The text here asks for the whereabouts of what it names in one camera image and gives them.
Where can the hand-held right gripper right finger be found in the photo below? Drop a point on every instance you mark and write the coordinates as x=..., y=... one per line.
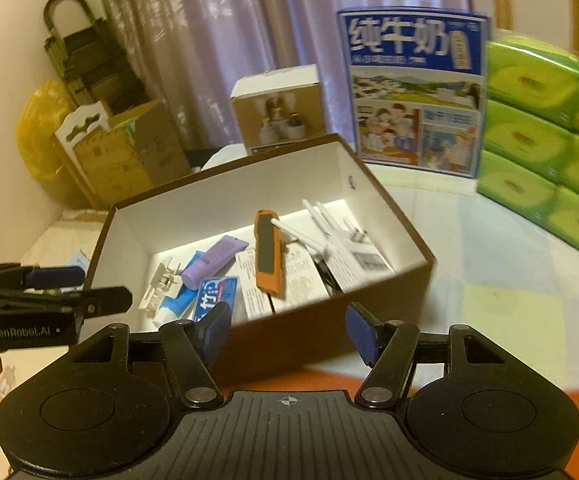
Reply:
x=364, y=332

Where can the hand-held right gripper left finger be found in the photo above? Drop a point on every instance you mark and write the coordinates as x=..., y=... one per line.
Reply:
x=214, y=332

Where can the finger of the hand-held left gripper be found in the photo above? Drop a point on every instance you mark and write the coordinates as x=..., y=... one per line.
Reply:
x=104, y=300
x=54, y=275

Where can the brown storage box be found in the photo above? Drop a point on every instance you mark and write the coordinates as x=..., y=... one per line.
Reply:
x=319, y=332

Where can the blue hand cream tube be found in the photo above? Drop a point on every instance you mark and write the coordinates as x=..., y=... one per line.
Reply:
x=177, y=305

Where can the white medicine box green print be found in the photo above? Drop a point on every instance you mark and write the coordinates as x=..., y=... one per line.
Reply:
x=254, y=300

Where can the white plastic clip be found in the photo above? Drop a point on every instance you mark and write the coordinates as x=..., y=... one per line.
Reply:
x=162, y=285

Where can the purple packet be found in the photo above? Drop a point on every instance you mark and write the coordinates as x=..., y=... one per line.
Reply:
x=209, y=262

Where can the white carton with grey side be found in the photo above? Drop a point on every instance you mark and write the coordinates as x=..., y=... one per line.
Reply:
x=302, y=280

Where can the orange knife sharpener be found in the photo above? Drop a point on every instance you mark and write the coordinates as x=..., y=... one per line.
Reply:
x=269, y=255

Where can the yellow plastic bag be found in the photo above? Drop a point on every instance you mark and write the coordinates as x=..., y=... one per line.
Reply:
x=39, y=135

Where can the pastel checked tablecloth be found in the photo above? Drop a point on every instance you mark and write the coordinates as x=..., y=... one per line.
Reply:
x=494, y=270

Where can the brown cardboard box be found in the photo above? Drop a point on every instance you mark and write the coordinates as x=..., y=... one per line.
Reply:
x=144, y=160

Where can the white cutout board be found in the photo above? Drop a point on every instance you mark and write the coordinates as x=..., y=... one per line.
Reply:
x=84, y=125

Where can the black folding cart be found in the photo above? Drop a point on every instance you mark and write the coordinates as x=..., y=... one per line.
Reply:
x=94, y=60

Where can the small white photo box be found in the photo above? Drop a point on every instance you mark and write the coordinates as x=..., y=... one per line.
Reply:
x=274, y=115

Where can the blue milk carton box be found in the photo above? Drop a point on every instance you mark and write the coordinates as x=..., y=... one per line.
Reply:
x=409, y=110

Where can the pack of green tissue packets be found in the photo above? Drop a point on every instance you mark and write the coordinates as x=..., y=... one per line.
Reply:
x=534, y=135

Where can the purple curtain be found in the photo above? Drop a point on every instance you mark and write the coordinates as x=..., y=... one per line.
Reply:
x=194, y=35

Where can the light wooden strip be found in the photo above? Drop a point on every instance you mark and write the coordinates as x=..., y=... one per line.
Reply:
x=502, y=2

